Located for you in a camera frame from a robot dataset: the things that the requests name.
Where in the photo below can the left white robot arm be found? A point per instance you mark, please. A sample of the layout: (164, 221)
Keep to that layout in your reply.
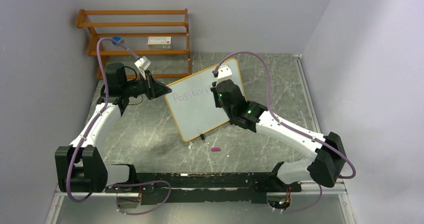
(80, 167)

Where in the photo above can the blue whiteboard eraser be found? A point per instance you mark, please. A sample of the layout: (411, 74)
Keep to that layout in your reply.
(117, 40)

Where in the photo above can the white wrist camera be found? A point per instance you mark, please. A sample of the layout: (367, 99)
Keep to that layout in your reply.
(143, 64)
(223, 73)

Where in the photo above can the orange wooden shelf rack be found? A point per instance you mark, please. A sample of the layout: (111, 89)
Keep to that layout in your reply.
(135, 26)

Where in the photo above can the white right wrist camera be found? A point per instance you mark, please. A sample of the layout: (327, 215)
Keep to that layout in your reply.
(223, 73)

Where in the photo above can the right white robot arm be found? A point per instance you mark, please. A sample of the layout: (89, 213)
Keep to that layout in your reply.
(324, 154)

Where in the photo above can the yellow-framed whiteboard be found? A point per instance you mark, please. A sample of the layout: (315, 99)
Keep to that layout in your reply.
(192, 105)

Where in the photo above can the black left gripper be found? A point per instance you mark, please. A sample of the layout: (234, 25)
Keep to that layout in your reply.
(153, 88)

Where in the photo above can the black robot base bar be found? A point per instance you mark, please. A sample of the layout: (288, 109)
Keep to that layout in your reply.
(211, 187)

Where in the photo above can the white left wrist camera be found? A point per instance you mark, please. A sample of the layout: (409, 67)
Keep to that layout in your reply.
(143, 64)

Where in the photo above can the white red box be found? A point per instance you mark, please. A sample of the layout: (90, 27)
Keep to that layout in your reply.
(159, 42)

